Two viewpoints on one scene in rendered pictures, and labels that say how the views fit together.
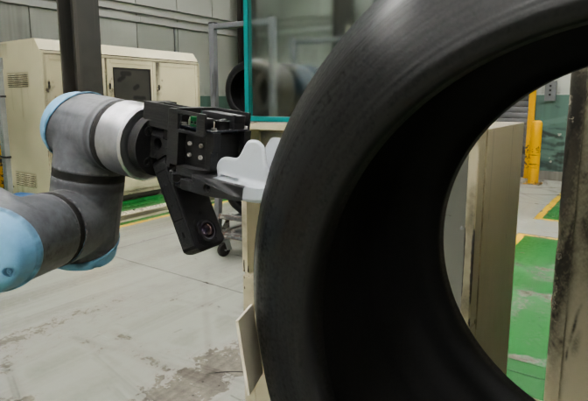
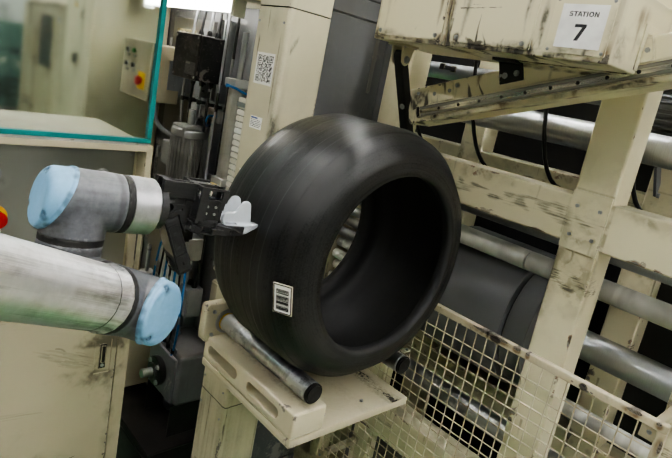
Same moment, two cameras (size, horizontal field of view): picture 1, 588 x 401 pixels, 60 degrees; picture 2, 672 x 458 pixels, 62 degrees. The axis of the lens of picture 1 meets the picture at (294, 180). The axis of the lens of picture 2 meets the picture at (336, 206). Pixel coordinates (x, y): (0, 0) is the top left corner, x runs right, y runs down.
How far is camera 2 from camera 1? 98 cm
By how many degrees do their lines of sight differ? 77
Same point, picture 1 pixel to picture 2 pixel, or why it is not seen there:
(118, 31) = not seen: outside the picture
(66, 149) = (95, 222)
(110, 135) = (154, 207)
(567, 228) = not seen: hidden behind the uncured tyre
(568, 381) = not seen: hidden behind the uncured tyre
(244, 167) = (240, 216)
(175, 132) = (206, 202)
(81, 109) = (108, 187)
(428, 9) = (370, 170)
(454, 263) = (118, 239)
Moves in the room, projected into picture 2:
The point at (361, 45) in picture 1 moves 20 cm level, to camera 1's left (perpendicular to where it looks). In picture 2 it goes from (351, 177) to (322, 194)
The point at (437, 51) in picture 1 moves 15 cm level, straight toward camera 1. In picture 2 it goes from (372, 182) to (448, 204)
